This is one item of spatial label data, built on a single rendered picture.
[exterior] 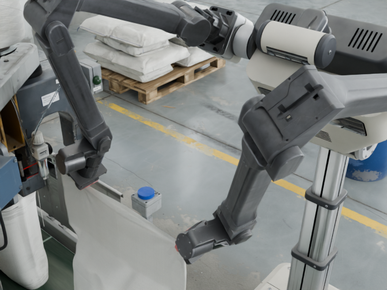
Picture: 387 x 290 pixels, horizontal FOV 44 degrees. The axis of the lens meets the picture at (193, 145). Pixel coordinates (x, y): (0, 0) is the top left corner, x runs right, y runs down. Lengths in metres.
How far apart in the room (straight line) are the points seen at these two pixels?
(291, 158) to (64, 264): 1.62
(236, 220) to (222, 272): 1.67
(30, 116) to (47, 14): 0.50
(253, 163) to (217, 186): 2.47
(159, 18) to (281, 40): 0.29
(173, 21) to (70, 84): 0.28
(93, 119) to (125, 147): 2.42
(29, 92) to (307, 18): 0.75
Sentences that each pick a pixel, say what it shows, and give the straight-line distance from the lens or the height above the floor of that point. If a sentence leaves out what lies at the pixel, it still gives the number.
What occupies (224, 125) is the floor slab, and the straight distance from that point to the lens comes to 3.89.
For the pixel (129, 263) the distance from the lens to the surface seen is 1.43.
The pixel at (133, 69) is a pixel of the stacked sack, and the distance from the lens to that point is 4.14.
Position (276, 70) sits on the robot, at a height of 1.41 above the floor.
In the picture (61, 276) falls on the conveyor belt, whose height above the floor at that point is 0.38.
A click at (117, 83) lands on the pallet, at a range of 4.41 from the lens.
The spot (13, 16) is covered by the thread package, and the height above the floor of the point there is 1.59.
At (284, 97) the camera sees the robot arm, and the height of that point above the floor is 1.60.
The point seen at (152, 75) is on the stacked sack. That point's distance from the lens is 4.30.
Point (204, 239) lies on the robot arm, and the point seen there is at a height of 1.19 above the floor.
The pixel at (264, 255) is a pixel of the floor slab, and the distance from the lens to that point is 2.72.
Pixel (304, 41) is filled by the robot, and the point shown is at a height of 1.56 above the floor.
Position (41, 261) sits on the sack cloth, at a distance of 2.08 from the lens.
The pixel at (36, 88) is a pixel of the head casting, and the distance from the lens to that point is 1.38.
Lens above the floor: 1.87
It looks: 31 degrees down
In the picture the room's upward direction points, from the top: 1 degrees clockwise
